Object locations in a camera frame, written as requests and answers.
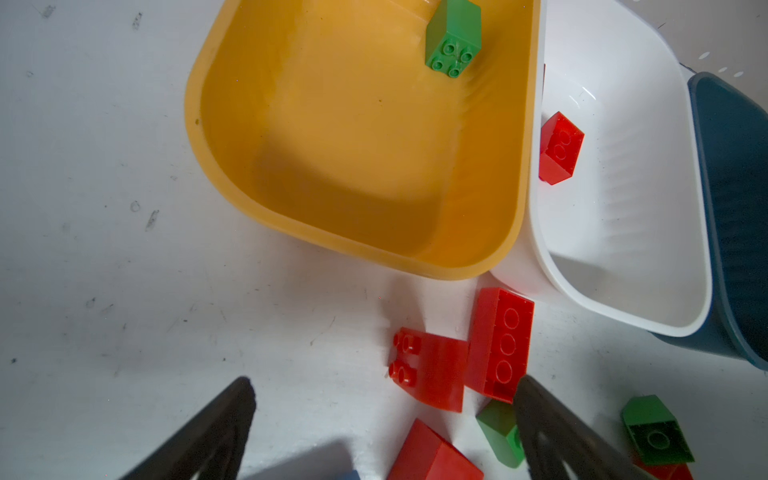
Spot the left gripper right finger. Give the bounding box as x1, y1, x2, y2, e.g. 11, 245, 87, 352
513, 375, 650, 480

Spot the red lego square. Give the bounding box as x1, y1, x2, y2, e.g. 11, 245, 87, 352
388, 327, 469, 413

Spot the white plastic bin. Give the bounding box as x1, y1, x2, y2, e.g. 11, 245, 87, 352
493, 1, 713, 337

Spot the small green lego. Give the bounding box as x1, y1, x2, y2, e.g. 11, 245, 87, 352
476, 400, 526, 468

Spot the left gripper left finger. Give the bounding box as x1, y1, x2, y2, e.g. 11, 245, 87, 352
124, 376, 257, 479

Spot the red lego long top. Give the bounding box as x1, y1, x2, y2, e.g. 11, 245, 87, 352
464, 288, 535, 403

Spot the dark teal plastic bin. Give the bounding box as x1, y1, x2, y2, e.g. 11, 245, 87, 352
660, 72, 767, 370

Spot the yellow plastic bin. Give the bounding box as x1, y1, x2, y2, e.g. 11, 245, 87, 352
185, 1, 544, 280

